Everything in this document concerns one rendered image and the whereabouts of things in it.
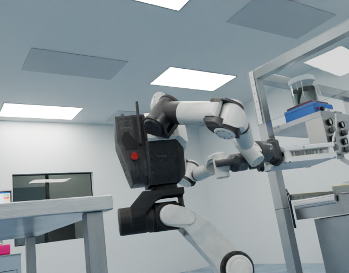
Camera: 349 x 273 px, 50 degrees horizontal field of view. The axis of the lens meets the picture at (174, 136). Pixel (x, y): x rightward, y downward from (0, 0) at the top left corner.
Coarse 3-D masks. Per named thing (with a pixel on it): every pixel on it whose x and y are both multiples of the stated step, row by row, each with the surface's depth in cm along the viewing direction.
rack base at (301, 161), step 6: (294, 156) 165; (300, 156) 165; (306, 156) 166; (312, 156) 166; (318, 156) 167; (324, 156) 167; (330, 156) 168; (336, 156) 168; (282, 162) 168; (294, 162) 168; (300, 162) 171; (306, 162) 173; (312, 162) 176; (318, 162) 179; (264, 168) 186; (270, 168) 180; (276, 168) 180; (282, 168) 183; (288, 168) 186; (294, 168) 190
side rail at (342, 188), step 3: (336, 186) 197; (339, 186) 199; (342, 186) 201; (345, 186) 202; (348, 186) 204; (333, 189) 196; (336, 189) 196; (339, 189) 198; (342, 189) 200; (345, 189) 201; (348, 189) 203; (333, 192) 196; (336, 192) 197
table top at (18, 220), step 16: (0, 208) 77; (16, 208) 78; (32, 208) 80; (48, 208) 81; (64, 208) 83; (80, 208) 84; (96, 208) 86; (112, 208) 88; (0, 224) 86; (16, 224) 93; (32, 224) 100; (48, 224) 109; (64, 224) 120
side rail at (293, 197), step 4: (316, 192) 232; (320, 192) 234; (324, 192) 236; (328, 192) 239; (332, 192) 242; (292, 196) 216; (296, 196) 219; (300, 196) 221; (304, 196) 223; (308, 196) 226; (312, 196) 228; (316, 196) 230
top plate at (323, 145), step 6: (312, 144) 168; (318, 144) 168; (324, 144) 169; (330, 144) 169; (282, 150) 167; (288, 150) 165; (294, 150) 166; (300, 150) 168; (306, 150) 170; (312, 150) 172; (324, 150) 177
